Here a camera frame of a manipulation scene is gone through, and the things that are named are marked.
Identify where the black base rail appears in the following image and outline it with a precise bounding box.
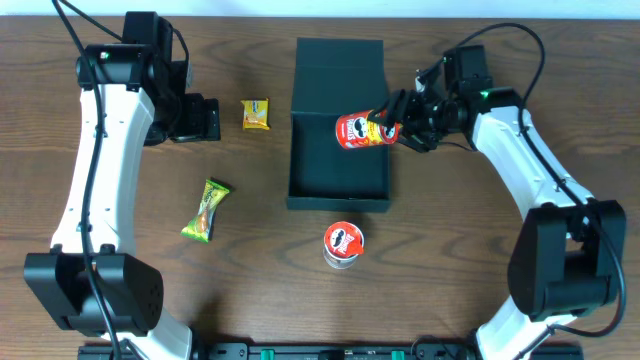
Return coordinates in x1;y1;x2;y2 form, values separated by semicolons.
77;342;585;360

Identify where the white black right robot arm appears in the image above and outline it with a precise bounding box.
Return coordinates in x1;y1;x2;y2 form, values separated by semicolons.
370;45;626;359

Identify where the red Pringles can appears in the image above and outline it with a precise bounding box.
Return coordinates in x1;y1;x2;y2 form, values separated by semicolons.
335;110;401;149

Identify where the orange cracker packet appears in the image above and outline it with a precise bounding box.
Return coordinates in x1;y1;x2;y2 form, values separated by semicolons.
241;98;270;130

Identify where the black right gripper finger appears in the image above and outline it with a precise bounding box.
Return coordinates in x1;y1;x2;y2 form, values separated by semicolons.
398;135;436;153
368;90;408;128

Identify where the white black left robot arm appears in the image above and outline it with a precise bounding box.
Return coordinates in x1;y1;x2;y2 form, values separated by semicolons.
24;11;220;359

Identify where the brown Pringles can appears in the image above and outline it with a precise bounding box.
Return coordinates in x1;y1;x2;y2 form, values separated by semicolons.
323;221;365;270

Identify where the green pandan snack packet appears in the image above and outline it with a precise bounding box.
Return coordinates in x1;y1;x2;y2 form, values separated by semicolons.
181;179;230;243

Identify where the black open gift box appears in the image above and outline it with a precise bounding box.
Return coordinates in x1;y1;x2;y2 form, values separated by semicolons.
287;38;391;213

